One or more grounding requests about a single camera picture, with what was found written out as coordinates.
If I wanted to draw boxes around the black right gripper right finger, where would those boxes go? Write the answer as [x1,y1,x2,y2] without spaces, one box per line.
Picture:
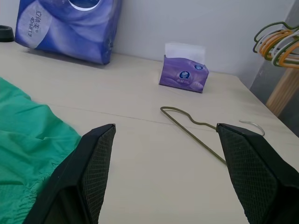
[215,123,299,224]

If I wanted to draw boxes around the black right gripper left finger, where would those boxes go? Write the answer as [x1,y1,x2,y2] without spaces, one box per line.
[23,123,116,224]

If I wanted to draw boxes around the green shorts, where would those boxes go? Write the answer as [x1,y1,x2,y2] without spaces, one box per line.
[0,77,82,224]

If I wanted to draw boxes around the orange plastic hanger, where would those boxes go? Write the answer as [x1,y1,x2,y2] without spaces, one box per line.
[260,29,299,69]

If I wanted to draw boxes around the white plastic hanger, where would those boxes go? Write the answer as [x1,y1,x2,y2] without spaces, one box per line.
[257,29,299,62]

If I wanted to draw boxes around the olive green plastic hanger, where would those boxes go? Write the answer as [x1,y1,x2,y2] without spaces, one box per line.
[252,21,299,53]

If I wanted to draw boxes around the wooden rack pole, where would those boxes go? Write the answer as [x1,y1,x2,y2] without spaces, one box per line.
[266,67,299,118]

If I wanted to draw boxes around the purple tissue pack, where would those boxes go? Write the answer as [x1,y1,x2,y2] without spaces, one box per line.
[159,42,210,94]

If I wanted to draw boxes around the blue toilet paper pack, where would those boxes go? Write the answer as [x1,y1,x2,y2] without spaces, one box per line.
[14,0,123,65]

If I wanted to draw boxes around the black round object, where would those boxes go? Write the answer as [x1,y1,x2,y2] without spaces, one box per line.
[0,24,14,43]

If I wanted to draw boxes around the olive wire hanger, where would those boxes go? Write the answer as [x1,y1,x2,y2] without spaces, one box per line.
[160,106,266,165]

